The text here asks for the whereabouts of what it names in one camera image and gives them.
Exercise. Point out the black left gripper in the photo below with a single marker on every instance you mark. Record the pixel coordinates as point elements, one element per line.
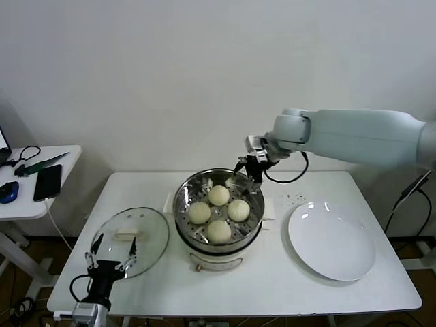
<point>104,274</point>

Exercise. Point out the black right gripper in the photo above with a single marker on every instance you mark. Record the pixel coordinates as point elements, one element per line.
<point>254,169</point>

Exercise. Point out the white steamed baozi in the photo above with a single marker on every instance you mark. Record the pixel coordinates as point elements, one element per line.
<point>199,213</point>
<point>218,195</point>
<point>219,232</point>
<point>238,210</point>

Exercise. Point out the round glass pot lid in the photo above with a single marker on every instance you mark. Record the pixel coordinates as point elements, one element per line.
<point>150,238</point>

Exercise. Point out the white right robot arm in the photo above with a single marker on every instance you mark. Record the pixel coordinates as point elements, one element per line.
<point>357,136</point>

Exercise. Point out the perforated steel steamer basket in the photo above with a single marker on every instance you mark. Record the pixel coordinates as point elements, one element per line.
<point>185,197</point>

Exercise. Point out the stainless steel steamer pot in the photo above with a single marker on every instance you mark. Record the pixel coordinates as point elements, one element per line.
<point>214,262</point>

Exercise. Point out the dark crumbs scatter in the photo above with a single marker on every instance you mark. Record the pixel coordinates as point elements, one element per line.
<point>289,197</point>

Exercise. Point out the black smartphone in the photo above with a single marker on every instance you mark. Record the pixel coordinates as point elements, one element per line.
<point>47,184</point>

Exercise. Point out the white side table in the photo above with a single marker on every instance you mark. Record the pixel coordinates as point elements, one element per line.
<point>68,160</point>

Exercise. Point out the white round plate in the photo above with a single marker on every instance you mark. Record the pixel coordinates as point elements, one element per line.
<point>332,242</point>

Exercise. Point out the green black flat strip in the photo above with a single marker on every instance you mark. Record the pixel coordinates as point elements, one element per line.
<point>41,165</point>

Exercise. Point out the blue computer mouse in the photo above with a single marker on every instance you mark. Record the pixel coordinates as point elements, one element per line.
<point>7,193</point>

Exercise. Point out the small black adapter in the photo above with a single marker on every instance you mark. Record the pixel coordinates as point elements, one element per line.
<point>20,170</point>

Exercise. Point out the black laptop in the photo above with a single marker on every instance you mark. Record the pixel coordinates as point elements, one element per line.
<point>3,143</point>

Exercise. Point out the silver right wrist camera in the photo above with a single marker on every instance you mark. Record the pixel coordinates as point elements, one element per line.
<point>255,144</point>

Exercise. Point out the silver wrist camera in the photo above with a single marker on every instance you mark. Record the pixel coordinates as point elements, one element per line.
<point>255,144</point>
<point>83,310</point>

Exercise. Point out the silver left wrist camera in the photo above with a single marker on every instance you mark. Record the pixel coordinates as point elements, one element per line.
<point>83,310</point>

